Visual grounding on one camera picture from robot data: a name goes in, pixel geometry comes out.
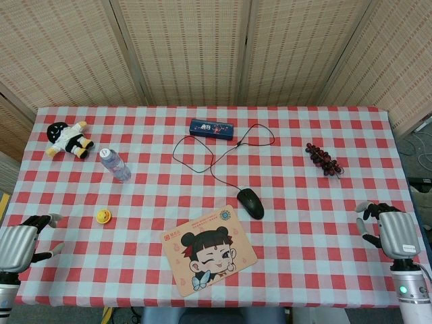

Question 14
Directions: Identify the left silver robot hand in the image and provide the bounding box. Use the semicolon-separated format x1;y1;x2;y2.
0;213;65;273

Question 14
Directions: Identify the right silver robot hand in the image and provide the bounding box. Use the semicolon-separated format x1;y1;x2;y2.
354;201;422;261

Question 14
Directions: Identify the black computer mouse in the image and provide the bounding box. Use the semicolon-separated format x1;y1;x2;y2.
236;188;265;221

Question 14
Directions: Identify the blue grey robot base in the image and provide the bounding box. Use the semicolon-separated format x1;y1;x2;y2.
140;306;291;324

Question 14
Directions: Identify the cartoon girl mouse pad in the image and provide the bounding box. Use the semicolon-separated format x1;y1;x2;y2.
159;204;258;298

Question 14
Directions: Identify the red white checkered tablecloth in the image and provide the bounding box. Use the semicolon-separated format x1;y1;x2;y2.
0;106;432;308

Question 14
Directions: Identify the dark red grape bunch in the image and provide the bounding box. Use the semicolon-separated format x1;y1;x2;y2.
305;142;345;179

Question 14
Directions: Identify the black white plush doll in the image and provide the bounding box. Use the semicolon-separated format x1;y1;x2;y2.
46;121;95;160

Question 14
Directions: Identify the woven bamboo screen panel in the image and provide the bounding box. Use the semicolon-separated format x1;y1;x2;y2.
319;0;432;139
0;82;36;163
0;0;151;111
109;0;252;107
236;0;377;107

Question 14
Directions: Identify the clear plastic water bottle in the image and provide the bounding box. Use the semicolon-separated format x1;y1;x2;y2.
99;147;132;182

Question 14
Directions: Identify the dark blue rectangular box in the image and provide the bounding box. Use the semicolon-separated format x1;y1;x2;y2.
188;118;235;141

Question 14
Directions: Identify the thin black mouse cable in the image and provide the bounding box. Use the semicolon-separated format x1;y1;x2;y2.
172;124;275;192

